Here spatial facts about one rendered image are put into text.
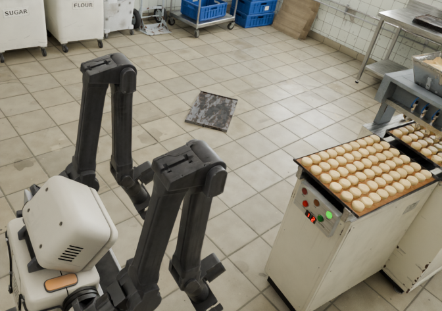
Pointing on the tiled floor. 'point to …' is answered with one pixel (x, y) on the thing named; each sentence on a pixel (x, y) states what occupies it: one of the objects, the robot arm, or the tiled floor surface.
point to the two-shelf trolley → (199, 12)
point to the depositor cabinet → (425, 237)
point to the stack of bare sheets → (212, 111)
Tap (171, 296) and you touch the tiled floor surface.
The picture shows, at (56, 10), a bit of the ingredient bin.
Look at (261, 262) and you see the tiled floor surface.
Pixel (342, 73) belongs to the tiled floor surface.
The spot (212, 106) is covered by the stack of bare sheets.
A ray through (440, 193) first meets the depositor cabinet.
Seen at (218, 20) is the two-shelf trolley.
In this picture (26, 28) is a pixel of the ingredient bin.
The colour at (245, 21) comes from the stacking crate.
